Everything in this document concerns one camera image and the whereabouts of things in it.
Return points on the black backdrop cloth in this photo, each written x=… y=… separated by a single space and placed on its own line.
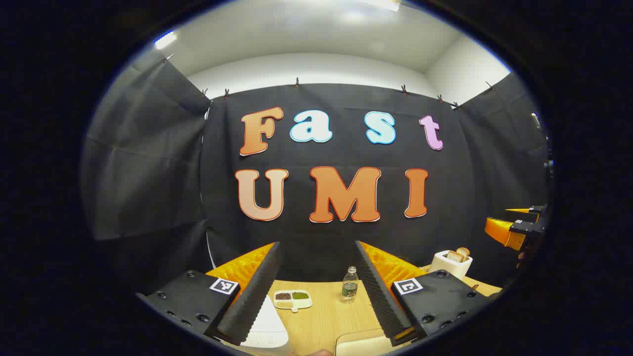
x=346 y=232

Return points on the white rice cooker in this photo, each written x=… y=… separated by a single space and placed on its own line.
x=269 y=329

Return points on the clear plastic water bottle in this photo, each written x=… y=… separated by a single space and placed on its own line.
x=350 y=289

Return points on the ceiling light panel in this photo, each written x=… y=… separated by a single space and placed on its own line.
x=165 y=40

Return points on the white toaster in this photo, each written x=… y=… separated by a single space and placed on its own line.
x=447 y=269

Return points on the bread slice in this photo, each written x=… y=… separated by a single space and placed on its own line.
x=455 y=256
x=464 y=251

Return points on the clear rice tray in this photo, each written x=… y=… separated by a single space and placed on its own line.
x=346 y=336

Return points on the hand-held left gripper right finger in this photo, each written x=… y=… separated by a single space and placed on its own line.
x=381 y=296

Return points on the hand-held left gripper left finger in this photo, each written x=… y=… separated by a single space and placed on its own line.
x=252 y=296

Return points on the white divided bean dish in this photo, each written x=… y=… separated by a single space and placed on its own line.
x=293 y=300

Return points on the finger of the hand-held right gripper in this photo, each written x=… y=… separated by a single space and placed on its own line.
x=538 y=209
x=502 y=232

